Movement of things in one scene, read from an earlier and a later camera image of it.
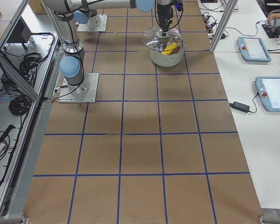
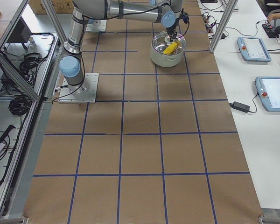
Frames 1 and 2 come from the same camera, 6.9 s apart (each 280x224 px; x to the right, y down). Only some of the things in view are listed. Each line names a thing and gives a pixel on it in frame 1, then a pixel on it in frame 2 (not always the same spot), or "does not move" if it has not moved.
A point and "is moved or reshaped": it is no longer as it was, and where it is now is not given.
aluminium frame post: [223, 25] does not move
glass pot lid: [167, 45] is moved or reshaped
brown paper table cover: [160, 143] does not move
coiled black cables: [0, 143] does not move
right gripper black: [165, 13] to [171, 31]
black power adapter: [240, 106] does not move
